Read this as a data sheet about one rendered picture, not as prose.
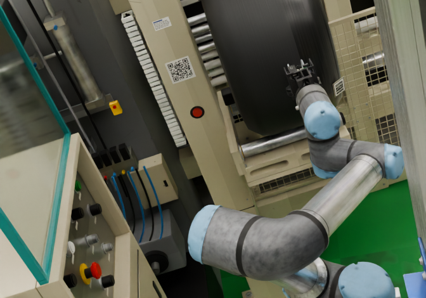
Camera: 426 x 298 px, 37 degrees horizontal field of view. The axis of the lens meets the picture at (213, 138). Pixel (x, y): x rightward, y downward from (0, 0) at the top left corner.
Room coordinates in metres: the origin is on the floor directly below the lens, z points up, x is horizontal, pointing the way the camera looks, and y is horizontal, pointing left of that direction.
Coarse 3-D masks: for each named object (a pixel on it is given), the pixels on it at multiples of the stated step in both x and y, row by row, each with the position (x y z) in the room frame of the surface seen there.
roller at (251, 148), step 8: (344, 120) 1.62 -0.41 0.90; (296, 128) 1.65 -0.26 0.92; (304, 128) 1.64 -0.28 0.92; (272, 136) 1.66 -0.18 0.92; (280, 136) 1.65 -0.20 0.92; (288, 136) 1.64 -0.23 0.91; (296, 136) 1.64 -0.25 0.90; (304, 136) 1.63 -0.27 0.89; (248, 144) 1.67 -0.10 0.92; (256, 144) 1.66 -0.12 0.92; (264, 144) 1.65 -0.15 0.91; (272, 144) 1.64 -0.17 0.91; (280, 144) 1.64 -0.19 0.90; (248, 152) 1.65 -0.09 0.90; (256, 152) 1.65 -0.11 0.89
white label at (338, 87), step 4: (340, 80) 1.51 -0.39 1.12; (332, 84) 1.50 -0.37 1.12; (336, 84) 1.51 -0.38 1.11; (340, 84) 1.52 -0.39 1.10; (344, 84) 1.52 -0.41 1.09; (336, 88) 1.51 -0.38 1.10; (340, 88) 1.52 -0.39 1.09; (344, 88) 1.53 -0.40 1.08; (336, 92) 1.52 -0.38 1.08; (340, 92) 1.53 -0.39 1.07
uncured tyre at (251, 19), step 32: (224, 0) 1.62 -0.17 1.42; (256, 0) 1.59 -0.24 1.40; (288, 0) 1.56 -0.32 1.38; (320, 0) 1.58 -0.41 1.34; (224, 32) 1.58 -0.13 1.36; (256, 32) 1.54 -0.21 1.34; (288, 32) 1.52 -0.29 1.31; (320, 32) 1.52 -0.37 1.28; (224, 64) 1.57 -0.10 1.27; (256, 64) 1.51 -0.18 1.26; (288, 64) 1.50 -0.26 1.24; (320, 64) 1.49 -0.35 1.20; (256, 96) 1.51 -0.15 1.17; (288, 96) 1.50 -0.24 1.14; (256, 128) 1.58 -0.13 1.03; (288, 128) 1.59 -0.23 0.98
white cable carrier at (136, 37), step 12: (132, 12) 1.79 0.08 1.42; (132, 24) 1.76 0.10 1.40; (132, 36) 1.76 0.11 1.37; (144, 48) 1.76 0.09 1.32; (144, 60) 1.76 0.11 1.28; (156, 72) 1.76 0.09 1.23; (156, 84) 1.76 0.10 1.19; (156, 96) 1.76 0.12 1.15; (168, 96) 1.80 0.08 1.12; (168, 108) 1.76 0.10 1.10; (168, 120) 1.76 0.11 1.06; (180, 132) 1.76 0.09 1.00; (180, 144) 1.76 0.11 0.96
